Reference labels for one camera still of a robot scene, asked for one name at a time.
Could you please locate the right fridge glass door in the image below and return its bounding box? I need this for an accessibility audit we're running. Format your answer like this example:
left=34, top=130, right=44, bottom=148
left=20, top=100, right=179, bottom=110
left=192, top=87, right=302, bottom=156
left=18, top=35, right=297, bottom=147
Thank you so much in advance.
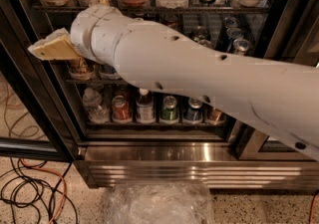
left=236, top=0, right=319, bottom=161

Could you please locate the clear plastic bag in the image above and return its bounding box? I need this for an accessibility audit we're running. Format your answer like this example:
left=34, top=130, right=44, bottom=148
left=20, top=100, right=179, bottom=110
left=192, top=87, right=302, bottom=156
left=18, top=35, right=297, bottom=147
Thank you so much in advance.
left=106, top=181, right=214, bottom=224

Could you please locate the gold can middle front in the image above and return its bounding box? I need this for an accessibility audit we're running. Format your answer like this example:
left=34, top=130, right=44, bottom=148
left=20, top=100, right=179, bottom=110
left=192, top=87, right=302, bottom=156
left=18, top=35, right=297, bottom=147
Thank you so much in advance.
left=68, top=58, right=95, bottom=81

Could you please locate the blue can bottom shelf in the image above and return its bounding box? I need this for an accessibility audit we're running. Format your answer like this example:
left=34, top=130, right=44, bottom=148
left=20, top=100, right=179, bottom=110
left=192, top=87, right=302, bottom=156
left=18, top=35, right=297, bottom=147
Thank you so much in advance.
left=182, top=98, right=203, bottom=124

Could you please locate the gold can bottom shelf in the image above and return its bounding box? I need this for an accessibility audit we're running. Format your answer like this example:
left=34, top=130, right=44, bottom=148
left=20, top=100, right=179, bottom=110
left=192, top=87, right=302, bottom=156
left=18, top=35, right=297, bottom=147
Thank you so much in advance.
left=206, top=107, right=226, bottom=126

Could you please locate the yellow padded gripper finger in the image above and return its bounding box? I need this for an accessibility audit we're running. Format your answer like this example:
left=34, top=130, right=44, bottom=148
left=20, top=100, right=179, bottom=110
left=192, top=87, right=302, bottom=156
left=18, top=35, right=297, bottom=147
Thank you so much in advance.
left=28, top=28, right=80, bottom=61

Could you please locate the red can bottom shelf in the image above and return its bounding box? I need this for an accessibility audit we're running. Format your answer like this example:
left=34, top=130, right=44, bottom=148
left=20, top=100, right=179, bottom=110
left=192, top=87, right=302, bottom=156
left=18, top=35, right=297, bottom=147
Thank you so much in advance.
left=112, top=96, right=132, bottom=123

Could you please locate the orange cable on floor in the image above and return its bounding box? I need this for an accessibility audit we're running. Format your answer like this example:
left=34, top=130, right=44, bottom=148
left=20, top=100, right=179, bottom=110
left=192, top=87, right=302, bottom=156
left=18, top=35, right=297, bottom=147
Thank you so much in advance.
left=19, top=157, right=68, bottom=224

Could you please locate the black cable on floor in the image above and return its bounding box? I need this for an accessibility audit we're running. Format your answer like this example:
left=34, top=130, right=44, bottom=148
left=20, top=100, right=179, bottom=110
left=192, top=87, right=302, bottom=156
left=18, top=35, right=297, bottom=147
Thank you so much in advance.
left=0, top=157, right=80, bottom=224

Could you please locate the water bottle bottom shelf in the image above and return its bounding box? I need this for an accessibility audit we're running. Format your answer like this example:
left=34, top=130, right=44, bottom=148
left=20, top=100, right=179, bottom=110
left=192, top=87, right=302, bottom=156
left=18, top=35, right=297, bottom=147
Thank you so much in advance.
left=82, top=88, right=110, bottom=124

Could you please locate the brown tea bottle bottom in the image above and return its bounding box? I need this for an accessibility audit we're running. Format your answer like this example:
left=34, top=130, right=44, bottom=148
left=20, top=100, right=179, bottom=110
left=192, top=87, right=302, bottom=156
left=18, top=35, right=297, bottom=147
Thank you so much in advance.
left=136, top=89, right=156, bottom=123

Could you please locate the green can bottom shelf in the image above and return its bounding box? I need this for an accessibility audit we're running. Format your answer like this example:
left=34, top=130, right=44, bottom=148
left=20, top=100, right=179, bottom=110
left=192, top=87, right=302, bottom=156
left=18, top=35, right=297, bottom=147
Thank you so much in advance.
left=159, top=96, right=179, bottom=124

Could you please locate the orange cable right floor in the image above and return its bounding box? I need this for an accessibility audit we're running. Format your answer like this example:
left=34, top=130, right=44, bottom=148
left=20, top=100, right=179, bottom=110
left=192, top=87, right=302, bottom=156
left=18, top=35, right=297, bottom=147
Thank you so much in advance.
left=308, top=191, right=319, bottom=224

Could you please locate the open fridge glass door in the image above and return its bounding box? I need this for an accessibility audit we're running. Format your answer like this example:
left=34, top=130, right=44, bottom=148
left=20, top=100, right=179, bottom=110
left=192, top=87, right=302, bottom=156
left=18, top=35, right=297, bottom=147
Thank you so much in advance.
left=0, top=0, right=81, bottom=163

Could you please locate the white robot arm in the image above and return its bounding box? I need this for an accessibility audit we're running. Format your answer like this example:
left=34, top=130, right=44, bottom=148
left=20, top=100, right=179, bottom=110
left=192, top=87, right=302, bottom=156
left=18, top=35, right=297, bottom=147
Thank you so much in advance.
left=28, top=3, right=319, bottom=160

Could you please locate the blue can middle front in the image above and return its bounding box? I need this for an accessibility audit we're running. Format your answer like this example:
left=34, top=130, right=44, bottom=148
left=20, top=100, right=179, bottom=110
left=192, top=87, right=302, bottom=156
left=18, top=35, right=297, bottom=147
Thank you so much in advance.
left=99, top=65, right=120, bottom=80

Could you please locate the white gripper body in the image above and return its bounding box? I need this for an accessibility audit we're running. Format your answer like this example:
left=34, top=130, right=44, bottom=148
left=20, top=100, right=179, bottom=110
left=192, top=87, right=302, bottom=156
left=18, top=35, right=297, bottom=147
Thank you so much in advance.
left=69, top=3, right=134, bottom=67

